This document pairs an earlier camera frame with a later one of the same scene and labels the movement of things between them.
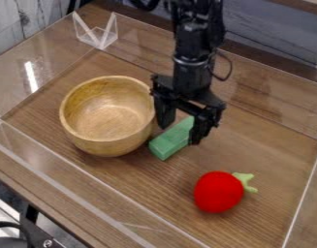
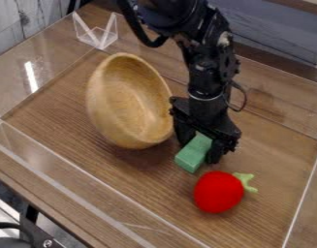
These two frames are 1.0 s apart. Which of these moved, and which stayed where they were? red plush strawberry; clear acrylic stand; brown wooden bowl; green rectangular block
Moved: green rectangular block; brown wooden bowl
Stayed: red plush strawberry; clear acrylic stand
